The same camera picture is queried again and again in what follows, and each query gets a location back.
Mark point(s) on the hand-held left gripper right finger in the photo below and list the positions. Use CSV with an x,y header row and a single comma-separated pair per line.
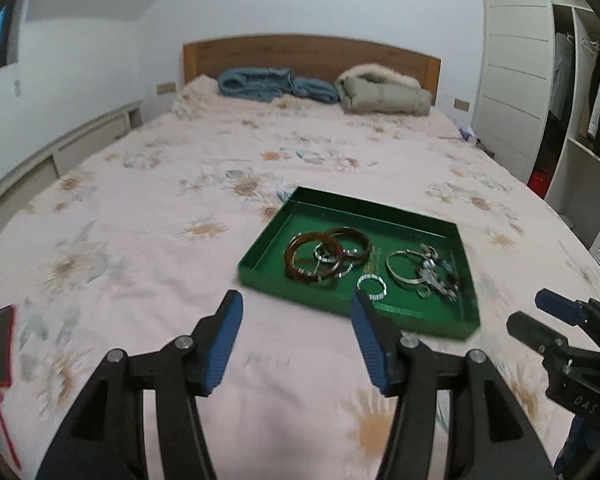
x,y
367,345

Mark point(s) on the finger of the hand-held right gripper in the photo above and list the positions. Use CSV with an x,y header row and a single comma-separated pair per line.
x,y
527,330
555,302

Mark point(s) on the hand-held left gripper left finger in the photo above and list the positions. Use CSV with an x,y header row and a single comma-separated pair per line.
x,y
225,345

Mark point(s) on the thin silver bangle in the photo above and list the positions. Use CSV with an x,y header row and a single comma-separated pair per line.
x,y
397,277

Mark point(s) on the amber bangle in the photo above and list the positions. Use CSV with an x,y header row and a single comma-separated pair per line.
x,y
300,276

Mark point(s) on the dark brown bangle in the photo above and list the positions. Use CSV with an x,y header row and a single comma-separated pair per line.
x,y
362,242

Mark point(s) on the green jewelry tray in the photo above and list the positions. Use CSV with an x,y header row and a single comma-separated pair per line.
x,y
280,255

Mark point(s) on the silver charm jewellery cluster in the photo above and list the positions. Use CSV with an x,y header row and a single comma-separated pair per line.
x,y
437,280

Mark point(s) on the red object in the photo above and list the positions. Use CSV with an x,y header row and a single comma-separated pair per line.
x,y
539,182

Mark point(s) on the pink floral bed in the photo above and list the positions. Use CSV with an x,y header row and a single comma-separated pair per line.
x,y
180,160

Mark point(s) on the red comb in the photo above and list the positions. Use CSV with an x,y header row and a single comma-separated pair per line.
x,y
2,345

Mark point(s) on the white wardrobe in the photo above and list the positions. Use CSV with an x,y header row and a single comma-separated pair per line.
x,y
515,60

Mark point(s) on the beige fur-hood jacket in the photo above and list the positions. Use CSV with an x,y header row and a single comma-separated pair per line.
x,y
380,97

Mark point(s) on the blue blanket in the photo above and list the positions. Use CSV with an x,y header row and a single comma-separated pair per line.
x,y
250,82

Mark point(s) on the wooden headboard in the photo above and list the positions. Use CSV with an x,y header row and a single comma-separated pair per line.
x,y
305,52

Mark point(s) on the wall switch plate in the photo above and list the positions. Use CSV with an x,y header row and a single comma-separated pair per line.
x,y
166,87
461,104

